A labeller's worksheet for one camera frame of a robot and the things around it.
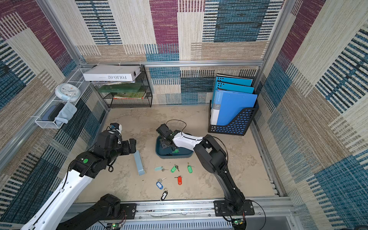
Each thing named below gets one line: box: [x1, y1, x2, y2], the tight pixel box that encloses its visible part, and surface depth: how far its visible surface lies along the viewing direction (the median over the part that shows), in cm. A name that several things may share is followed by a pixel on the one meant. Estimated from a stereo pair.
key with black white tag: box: [160, 187, 169, 201], surface depth 81 cm
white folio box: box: [82, 64, 142, 81], surface depth 85 cm
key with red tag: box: [174, 175, 183, 186], surface depth 85 cm
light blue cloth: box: [54, 101, 78, 127], surface depth 70 cm
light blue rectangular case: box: [134, 149, 146, 176], surface depth 86 cm
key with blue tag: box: [155, 177, 167, 190], surface depth 84 cm
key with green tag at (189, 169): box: [186, 161, 195, 174], surface depth 89 cm
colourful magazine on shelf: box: [113, 91, 145, 100], surface depth 102 cm
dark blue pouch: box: [41, 103, 65, 122], surface depth 67 cm
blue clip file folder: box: [210, 89, 258, 126], surface depth 91 cm
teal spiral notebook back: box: [215, 76, 253, 87], surface depth 96 cm
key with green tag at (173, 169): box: [170, 163, 180, 173], surface depth 90 cm
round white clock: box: [54, 82, 81, 103], surface depth 76 cm
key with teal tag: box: [154, 165, 169, 172], surface depth 89 cm
